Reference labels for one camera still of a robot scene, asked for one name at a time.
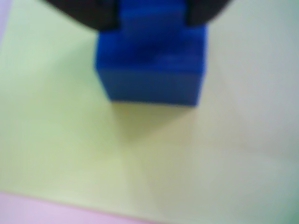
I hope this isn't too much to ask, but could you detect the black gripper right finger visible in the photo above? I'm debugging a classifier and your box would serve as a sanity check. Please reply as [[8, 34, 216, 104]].
[[185, 0, 233, 27]]

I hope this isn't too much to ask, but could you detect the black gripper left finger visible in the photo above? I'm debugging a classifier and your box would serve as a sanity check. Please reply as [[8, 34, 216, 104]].
[[43, 0, 123, 32]]

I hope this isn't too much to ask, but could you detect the small blue cube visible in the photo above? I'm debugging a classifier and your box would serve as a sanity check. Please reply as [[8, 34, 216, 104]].
[[94, 0, 208, 108]]

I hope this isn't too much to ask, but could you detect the green paper square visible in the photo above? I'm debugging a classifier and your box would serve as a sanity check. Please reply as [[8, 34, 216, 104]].
[[0, 0, 299, 224]]

